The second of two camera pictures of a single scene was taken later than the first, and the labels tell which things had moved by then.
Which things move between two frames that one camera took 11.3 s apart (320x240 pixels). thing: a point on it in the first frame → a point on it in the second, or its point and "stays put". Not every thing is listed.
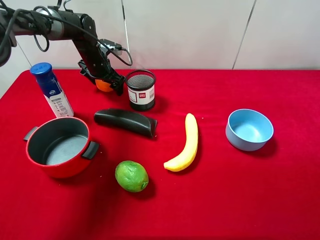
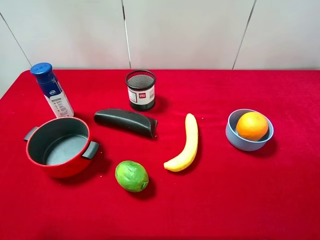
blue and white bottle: x=52 y=90 stays put
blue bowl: x=248 y=130 stays put
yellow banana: x=183 y=160 stays put
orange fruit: x=103 y=86 → x=252 y=126
